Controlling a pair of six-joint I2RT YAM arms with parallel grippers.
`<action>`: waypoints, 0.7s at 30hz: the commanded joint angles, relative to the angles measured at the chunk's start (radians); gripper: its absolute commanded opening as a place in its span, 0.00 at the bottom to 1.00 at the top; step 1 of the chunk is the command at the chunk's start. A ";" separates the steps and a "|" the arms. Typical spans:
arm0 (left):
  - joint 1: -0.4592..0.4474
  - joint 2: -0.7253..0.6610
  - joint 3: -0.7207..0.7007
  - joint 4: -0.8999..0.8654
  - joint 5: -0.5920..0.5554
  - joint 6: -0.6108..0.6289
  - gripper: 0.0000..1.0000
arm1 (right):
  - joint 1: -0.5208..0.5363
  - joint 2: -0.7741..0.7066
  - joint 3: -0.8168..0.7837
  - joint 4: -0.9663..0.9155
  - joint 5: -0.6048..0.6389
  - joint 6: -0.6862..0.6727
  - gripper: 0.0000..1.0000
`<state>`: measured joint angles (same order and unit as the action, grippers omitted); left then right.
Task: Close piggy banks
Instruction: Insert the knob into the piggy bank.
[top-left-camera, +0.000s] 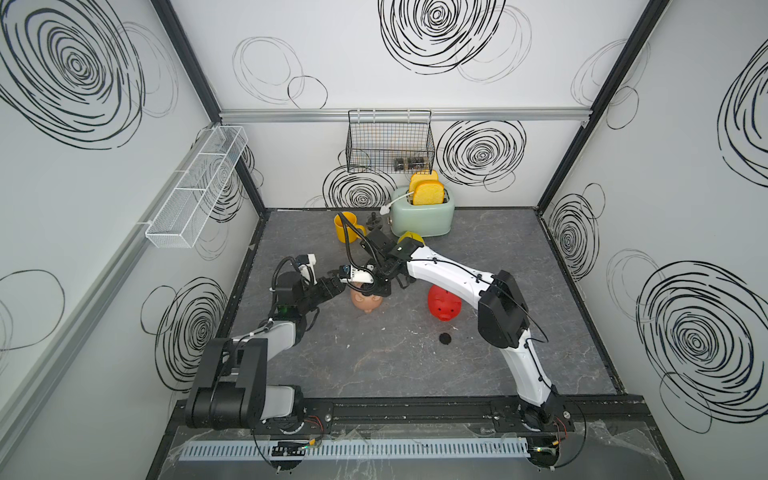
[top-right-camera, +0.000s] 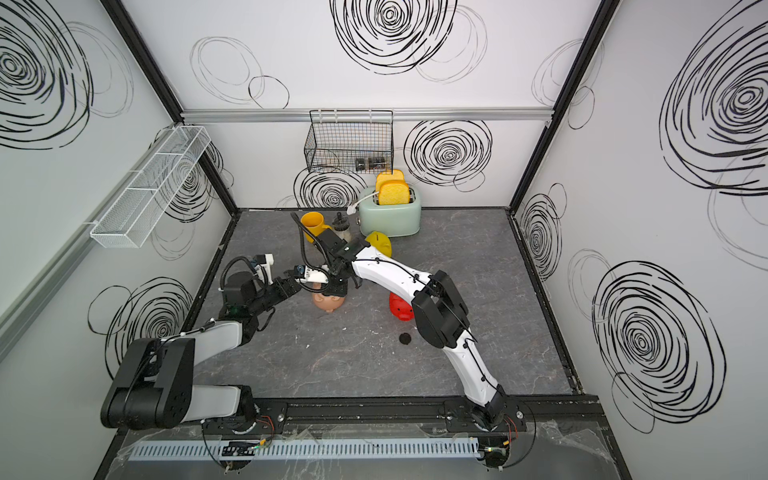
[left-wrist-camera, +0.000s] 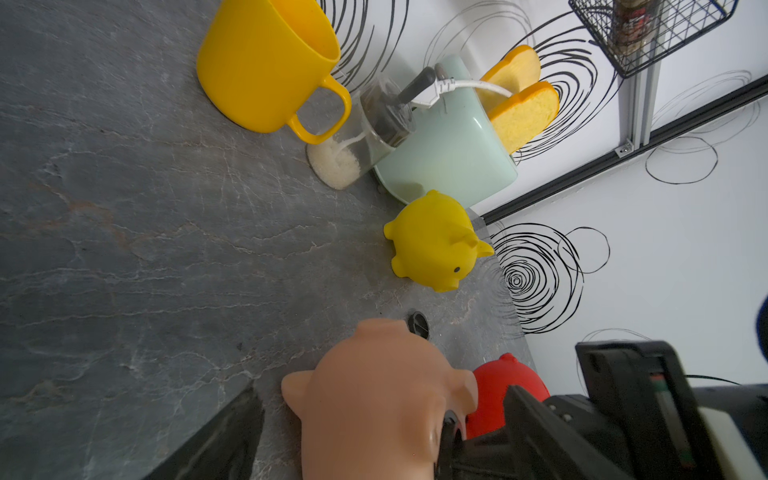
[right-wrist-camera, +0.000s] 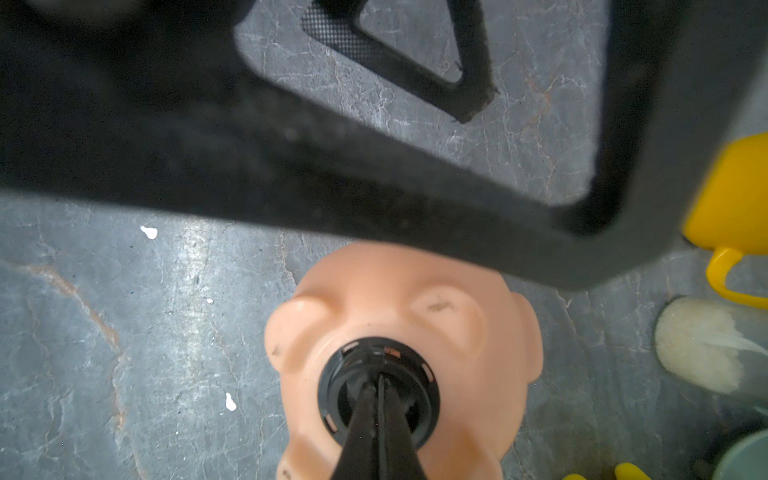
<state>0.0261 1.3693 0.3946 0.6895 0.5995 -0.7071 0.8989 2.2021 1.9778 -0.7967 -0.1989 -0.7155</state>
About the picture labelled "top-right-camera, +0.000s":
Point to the yellow toast slice rear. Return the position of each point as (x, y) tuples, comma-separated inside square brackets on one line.
[(383, 177)]

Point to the black corner frame post right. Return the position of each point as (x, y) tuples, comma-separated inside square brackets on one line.
[(595, 33)]

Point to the glass sugar jar with spoon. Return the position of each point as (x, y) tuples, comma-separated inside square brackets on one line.
[(341, 226)]

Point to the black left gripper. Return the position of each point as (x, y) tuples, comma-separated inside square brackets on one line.
[(291, 289)]

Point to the dark item in basket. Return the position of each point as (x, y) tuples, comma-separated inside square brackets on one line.
[(370, 164)]

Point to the black wire basket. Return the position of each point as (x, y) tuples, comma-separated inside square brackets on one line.
[(337, 137)]

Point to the red piggy bank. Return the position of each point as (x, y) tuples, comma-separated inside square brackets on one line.
[(400, 309)]

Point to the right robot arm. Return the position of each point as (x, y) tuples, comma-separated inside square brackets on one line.
[(440, 313)]

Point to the yellow toast slice front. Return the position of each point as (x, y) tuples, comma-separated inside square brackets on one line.
[(393, 192)]

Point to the mint green toaster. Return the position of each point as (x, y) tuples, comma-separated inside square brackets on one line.
[(392, 220)]

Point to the yellow piggy bank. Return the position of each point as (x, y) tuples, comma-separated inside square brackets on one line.
[(381, 243)]

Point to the black corner frame post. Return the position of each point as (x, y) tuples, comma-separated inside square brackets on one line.
[(595, 33), (131, 36)]

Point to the yellow ceramic mug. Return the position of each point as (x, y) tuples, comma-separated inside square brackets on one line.
[(312, 225)]

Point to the black corner frame post left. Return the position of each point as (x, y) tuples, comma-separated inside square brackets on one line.
[(131, 36)]

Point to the white wire shelf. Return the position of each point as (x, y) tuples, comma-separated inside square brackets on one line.
[(168, 183)]

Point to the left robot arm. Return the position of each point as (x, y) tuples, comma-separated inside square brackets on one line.
[(154, 387)]

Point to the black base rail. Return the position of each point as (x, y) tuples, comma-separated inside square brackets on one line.
[(454, 414)]

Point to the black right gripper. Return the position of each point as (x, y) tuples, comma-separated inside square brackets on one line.
[(335, 291)]

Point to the pink piggy bank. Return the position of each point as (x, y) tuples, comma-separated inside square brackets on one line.
[(327, 303)]

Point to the white slotted cable duct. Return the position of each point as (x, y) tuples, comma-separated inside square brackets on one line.
[(306, 449)]

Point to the yellow toast slice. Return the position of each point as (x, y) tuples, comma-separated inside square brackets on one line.
[(393, 192), (383, 177)]

